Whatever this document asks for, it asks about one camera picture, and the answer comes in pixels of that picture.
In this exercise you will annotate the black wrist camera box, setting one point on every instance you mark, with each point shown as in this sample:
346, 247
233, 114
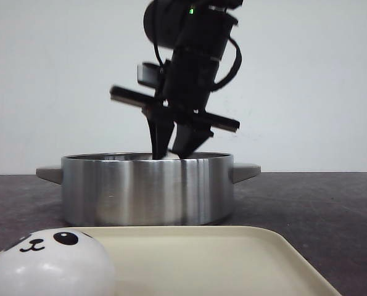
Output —
150, 75

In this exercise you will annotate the cream plastic tray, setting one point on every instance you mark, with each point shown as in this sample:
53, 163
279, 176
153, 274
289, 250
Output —
207, 260

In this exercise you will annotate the stainless steel pot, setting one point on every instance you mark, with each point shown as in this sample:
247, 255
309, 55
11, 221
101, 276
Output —
133, 189

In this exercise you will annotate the panda bun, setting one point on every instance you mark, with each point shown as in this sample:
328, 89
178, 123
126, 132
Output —
58, 261
170, 156

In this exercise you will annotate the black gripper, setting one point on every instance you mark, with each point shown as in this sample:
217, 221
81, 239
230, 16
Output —
182, 99

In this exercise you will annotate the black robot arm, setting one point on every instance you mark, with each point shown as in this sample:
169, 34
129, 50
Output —
197, 32

